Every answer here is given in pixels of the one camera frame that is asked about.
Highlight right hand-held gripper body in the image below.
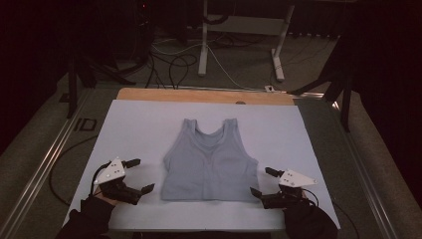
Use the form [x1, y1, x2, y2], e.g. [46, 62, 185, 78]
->
[262, 168, 317, 210]

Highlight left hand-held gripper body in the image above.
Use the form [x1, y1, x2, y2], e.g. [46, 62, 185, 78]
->
[94, 156, 143, 205]

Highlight light blue tank top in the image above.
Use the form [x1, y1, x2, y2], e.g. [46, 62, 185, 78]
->
[160, 118, 260, 202]

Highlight person's right hand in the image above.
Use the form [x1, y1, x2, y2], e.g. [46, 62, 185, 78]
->
[300, 188, 313, 204]

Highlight person's left hand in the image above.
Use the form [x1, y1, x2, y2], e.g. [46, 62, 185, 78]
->
[94, 186, 120, 207]

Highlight white table mat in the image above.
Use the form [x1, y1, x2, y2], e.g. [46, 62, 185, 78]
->
[63, 99, 341, 232]

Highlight black square floor marker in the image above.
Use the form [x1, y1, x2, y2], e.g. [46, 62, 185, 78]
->
[74, 118, 99, 132]

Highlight black metal stand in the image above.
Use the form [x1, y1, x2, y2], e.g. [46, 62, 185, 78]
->
[288, 35, 353, 132]
[65, 49, 137, 120]

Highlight left hand-held gripper black cable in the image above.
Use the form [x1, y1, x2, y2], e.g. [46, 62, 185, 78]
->
[49, 133, 112, 207]

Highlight hand-held gripper black cable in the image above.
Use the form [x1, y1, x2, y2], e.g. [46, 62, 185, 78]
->
[301, 187, 361, 239]
[49, 133, 112, 207]

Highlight right hand-held gripper black cable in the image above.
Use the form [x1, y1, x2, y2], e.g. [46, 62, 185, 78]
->
[301, 187, 361, 239]

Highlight aluminium floor rail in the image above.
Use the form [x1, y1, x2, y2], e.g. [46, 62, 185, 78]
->
[0, 89, 95, 239]
[330, 99, 401, 239]

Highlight black floor cables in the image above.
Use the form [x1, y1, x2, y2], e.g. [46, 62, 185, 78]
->
[144, 52, 199, 90]

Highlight white floor cable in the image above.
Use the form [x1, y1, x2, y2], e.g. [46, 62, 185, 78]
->
[151, 42, 267, 92]

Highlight white desk frame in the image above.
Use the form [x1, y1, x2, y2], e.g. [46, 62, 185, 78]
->
[197, 0, 297, 83]

